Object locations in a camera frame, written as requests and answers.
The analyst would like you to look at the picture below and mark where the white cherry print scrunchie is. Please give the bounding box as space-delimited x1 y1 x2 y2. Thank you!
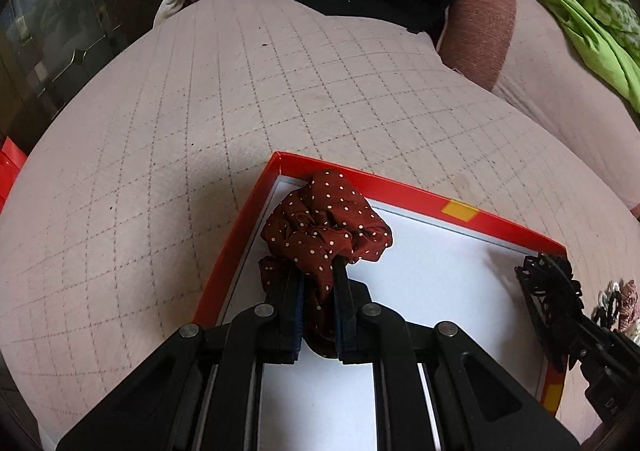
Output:
591 281 622 330

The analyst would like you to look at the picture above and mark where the red plaid scrunchie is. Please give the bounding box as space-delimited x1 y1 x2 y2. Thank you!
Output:
618 280 639 331

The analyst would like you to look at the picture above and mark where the dark red polka dot scrunchie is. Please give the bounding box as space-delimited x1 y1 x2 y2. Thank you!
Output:
259 170 393 303

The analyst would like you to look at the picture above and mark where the black claw hair clip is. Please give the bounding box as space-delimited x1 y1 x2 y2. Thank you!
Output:
514 253 584 372

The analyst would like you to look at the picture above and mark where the pink quilted bed cover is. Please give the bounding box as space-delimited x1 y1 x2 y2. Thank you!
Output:
1 0 639 440

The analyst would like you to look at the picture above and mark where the red bag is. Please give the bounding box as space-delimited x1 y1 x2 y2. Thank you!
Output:
0 137 27 210

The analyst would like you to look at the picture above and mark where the pink quilted pillow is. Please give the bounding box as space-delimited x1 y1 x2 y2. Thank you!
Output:
437 0 639 214

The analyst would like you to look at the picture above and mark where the green cloth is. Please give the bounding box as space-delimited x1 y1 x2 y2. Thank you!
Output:
538 0 639 110

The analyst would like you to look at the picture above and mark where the wooden glass door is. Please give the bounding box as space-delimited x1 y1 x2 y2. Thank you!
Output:
1 0 161 153

